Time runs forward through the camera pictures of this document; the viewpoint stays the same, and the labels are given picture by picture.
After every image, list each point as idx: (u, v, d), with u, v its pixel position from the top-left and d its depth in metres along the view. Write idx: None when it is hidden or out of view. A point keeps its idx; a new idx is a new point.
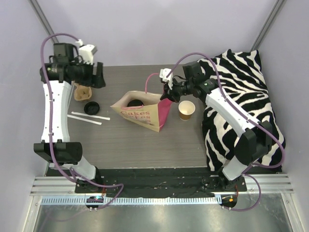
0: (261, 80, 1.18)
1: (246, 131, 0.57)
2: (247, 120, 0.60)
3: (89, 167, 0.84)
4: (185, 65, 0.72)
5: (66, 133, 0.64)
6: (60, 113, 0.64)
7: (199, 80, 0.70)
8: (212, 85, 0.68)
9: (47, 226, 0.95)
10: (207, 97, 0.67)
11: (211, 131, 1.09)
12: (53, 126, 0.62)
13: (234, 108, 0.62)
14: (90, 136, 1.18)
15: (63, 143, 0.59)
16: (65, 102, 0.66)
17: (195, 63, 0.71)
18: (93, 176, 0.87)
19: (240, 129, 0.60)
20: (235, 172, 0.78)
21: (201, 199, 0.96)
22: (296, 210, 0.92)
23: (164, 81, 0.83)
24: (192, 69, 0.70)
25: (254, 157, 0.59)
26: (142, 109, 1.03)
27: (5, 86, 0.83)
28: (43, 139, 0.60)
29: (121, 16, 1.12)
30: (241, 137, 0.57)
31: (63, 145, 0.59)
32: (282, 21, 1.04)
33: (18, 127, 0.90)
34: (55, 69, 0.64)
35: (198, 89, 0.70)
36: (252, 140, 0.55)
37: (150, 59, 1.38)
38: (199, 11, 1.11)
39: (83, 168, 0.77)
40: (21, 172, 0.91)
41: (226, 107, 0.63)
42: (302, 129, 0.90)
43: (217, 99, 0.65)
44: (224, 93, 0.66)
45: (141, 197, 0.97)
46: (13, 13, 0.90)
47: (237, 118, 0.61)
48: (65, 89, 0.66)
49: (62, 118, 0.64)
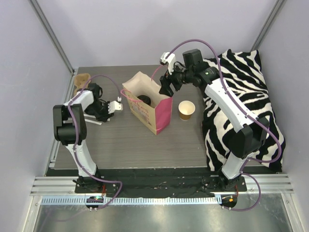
0: (261, 80, 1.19)
1: (245, 127, 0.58)
2: (246, 116, 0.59)
3: (90, 161, 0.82)
4: (185, 53, 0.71)
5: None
6: (83, 96, 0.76)
7: (200, 68, 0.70)
8: (213, 74, 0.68)
9: (47, 226, 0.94)
10: (207, 88, 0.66)
11: (211, 131, 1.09)
12: (75, 100, 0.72)
13: (234, 103, 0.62)
14: (90, 136, 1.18)
15: (77, 105, 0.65)
16: (88, 100, 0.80)
17: (196, 51, 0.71)
18: (93, 172, 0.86)
19: (238, 124, 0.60)
20: (233, 170, 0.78)
21: (201, 199, 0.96)
22: (296, 210, 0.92)
23: (163, 62, 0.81)
24: (193, 57, 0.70)
25: (247, 150, 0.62)
26: (142, 104, 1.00)
27: (6, 85, 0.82)
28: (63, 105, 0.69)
29: (121, 15, 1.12)
30: (239, 133, 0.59)
31: (77, 106, 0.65)
32: (282, 22, 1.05)
33: (19, 125, 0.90)
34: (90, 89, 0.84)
35: (198, 78, 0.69)
36: (248, 135, 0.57)
37: (150, 59, 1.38)
38: (200, 11, 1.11)
39: (83, 157, 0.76)
40: (21, 172, 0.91)
41: (226, 100, 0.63)
42: (302, 129, 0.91)
43: (218, 92, 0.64)
44: (226, 84, 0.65)
45: (141, 197, 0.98)
46: (13, 12, 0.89)
47: (236, 113, 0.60)
48: (90, 96, 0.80)
49: (83, 102, 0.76)
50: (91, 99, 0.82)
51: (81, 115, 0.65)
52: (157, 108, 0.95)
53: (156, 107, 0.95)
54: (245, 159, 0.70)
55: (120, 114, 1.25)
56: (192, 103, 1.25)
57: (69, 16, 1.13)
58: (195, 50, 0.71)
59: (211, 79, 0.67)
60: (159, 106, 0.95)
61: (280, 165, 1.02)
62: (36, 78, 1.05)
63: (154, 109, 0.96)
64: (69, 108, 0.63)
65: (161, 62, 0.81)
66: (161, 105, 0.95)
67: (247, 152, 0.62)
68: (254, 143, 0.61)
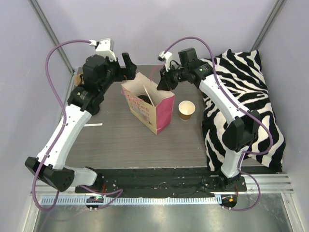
0: (261, 80, 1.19)
1: (236, 119, 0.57)
2: (238, 108, 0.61)
3: (88, 174, 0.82)
4: (180, 51, 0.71)
5: (62, 160, 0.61)
6: (66, 136, 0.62)
7: (194, 66, 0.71)
8: (207, 70, 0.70)
9: (47, 226, 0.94)
10: (202, 83, 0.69)
11: (211, 131, 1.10)
12: (52, 149, 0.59)
13: (226, 96, 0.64)
14: (90, 136, 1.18)
15: (51, 169, 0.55)
16: (77, 130, 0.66)
17: (191, 49, 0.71)
18: (91, 182, 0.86)
19: (230, 117, 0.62)
20: (231, 168, 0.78)
21: (201, 199, 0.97)
22: (296, 210, 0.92)
23: (161, 57, 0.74)
24: (188, 55, 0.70)
25: (240, 144, 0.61)
26: (143, 103, 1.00)
27: (5, 84, 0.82)
28: (37, 158, 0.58)
29: (121, 15, 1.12)
30: (230, 125, 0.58)
31: (49, 172, 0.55)
32: (282, 21, 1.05)
33: (19, 125, 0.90)
34: (83, 96, 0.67)
35: (193, 74, 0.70)
36: (240, 127, 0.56)
37: (150, 59, 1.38)
38: (199, 11, 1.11)
39: (79, 180, 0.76)
40: (21, 172, 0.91)
41: (219, 94, 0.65)
42: (302, 129, 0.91)
43: (211, 86, 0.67)
44: (219, 80, 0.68)
45: (141, 197, 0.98)
46: (13, 11, 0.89)
47: (228, 106, 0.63)
48: (82, 118, 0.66)
49: (65, 144, 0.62)
50: (91, 114, 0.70)
51: (54, 180, 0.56)
52: (157, 108, 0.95)
53: (156, 105, 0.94)
54: (240, 153, 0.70)
55: (120, 114, 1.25)
56: (192, 103, 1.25)
57: (69, 16, 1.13)
58: (189, 48, 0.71)
59: (204, 75, 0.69)
60: (160, 106, 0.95)
61: (280, 164, 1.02)
62: (36, 77, 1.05)
63: (155, 109, 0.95)
64: (37, 172, 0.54)
65: (159, 58, 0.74)
66: (161, 103, 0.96)
67: (240, 145, 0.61)
68: (246, 136, 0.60)
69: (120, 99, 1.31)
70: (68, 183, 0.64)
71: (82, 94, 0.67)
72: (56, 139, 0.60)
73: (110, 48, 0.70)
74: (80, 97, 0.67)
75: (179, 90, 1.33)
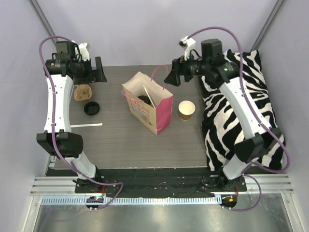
0: (261, 80, 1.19)
1: (257, 137, 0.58)
2: (260, 124, 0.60)
3: (89, 165, 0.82)
4: (204, 42, 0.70)
5: (68, 124, 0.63)
6: (62, 102, 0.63)
7: (217, 62, 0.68)
8: (232, 71, 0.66)
9: (47, 226, 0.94)
10: (224, 86, 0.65)
11: (211, 131, 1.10)
12: (56, 116, 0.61)
13: (250, 107, 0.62)
14: (90, 136, 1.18)
15: (64, 133, 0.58)
16: (68, 95, 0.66)
17: (217, 41, 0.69)
18: (93, 175, 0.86)
19: (249, 130, 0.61)
20: (235, 172, 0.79)
21: (201, 199, 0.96)
22: (296, 210, 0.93)
23: (182, 42, 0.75)
24: (212, 48, 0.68)
25: (252, 157, 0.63)
26: (142, 104, 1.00)
27: (5, 84, 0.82)
28: (46, 130, 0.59)
29: (121, 15, 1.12)
30: (250, 141, 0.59)
31: (64, 135, 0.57)
32: (282, 21, 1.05)
33: (19, 126, 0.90)
34: (58, 64, 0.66)
35: (215, 72, 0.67)
36: (258, 145, 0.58)
37: (149, 59, 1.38)
38: (199, 11, 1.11)
39: (83, 166, 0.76)
40: (21, 172, 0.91)
41: (242, 103, 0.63)
42: (302, 129, 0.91)
43: (234, 93, 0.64)
44: (243, 87, 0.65)
45: (141, 197, 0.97)
46: (13, 12, 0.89)
47: (249, 120, 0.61)
48: (67, 83, 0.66)
49: (66, 108, 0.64)
50: (72, 81, 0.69)
51: (71, 141, 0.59)
52: (157, 108, 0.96)
53: (157, 107, 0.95)
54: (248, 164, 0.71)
55: (120, 114, 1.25)
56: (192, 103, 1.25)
57: (69, 16, 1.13)
58: (217, 41, 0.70)
59: (228, 76, 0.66)
60: (160, 106, 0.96)
61: (280, 165, 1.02)
62: (36, 78, 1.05)
63: (155, 109, 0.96)
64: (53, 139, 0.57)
65: (181, 42, 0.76)
66: (161, 104, 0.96)
67: (252, 157, 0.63)
68: (260, 151, 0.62)
69: (120, 99, 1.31)
70: (80, 144, 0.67)
71: (56, 63, 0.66)
72: (54, 106, 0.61)
73: (86, 47, 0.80)
74: (55, 65, 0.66)
75: (179, 90, 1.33)
